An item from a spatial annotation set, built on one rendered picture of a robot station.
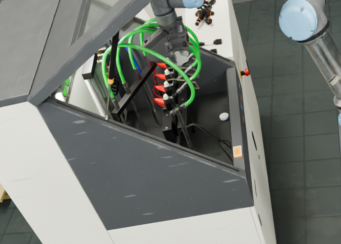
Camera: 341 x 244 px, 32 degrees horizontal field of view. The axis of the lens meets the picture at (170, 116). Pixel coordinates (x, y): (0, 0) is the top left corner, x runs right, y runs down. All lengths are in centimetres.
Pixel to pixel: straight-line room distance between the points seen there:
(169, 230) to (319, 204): 112
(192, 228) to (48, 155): 63
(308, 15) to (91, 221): 112
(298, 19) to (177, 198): 79
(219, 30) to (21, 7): 93
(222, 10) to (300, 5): 116
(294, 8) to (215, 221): 89
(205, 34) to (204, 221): 95
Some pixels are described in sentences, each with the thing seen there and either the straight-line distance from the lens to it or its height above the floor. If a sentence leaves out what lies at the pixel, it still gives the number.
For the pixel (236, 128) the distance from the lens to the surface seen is 230.
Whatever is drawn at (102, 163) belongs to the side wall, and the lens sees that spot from 207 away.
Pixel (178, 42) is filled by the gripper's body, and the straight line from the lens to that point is 212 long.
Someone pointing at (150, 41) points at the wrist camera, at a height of 137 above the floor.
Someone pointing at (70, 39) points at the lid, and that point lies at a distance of 191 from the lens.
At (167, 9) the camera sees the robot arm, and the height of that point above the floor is 149.
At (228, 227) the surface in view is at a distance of 231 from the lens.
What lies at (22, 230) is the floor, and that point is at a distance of 374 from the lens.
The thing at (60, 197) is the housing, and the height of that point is 102.
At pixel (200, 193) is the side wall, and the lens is 216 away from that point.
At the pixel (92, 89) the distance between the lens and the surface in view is 233.
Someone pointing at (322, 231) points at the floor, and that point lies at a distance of 311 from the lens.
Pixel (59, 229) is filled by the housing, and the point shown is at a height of 85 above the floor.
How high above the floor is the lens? 249
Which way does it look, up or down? 39 degrees down
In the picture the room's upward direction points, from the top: 21 degrees counter-clockwise
